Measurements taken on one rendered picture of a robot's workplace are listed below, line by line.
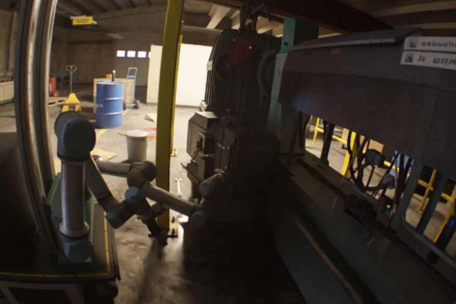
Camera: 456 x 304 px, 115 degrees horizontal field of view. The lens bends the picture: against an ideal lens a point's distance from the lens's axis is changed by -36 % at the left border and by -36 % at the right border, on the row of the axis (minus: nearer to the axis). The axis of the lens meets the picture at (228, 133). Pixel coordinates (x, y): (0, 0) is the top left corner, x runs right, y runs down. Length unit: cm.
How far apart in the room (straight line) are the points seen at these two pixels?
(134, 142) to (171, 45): 172
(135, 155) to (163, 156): 146
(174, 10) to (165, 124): 73
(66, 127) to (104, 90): 388
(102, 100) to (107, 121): 42
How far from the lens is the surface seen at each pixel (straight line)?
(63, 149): 74
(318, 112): 141
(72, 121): 71
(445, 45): 98
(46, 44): 123
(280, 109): 198
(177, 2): 150
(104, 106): 460
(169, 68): 143
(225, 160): 151
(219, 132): 161
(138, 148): 294
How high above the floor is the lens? 121
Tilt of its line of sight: 15 degrees down
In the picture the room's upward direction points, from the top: 7 degrees clockwise
